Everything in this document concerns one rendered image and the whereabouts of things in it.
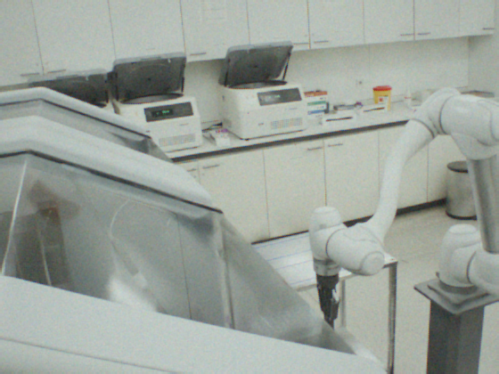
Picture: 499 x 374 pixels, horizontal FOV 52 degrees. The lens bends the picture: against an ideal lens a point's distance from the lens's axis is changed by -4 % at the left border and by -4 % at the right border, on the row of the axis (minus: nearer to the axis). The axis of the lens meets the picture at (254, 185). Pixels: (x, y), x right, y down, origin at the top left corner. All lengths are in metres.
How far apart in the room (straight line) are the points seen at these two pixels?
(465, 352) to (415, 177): 2.71
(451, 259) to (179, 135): 2.30
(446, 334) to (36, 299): 1.94
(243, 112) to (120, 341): 3.55
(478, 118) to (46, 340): 1.43
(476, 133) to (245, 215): 2.70
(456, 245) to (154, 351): 1.75
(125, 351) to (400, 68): 4.99
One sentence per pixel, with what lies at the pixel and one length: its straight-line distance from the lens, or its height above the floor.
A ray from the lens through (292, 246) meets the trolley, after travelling 2.31.
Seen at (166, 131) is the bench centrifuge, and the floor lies 1.06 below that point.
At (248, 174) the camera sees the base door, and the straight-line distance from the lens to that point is 4.00.
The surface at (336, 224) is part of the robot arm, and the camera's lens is 1.59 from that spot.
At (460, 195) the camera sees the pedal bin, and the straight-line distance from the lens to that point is 4.71.
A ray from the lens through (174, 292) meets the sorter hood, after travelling 0.59.
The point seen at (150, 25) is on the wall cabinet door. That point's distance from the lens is 3.98.
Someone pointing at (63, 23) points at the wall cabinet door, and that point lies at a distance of 3.92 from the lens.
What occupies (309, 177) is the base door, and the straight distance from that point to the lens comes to 4.21.
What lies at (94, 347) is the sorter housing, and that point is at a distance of 0.37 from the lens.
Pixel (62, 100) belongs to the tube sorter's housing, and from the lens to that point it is 1.89.
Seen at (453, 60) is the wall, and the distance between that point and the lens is 5.66.
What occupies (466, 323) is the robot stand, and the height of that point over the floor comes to 0.61.
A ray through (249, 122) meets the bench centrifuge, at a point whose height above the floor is 1.03.
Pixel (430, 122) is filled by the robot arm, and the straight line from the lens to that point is 1.75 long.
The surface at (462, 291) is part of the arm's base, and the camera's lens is 2.15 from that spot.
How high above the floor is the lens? 1.79
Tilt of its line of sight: 18 degrees down
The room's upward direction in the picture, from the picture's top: 5 degrees counter-clockwise
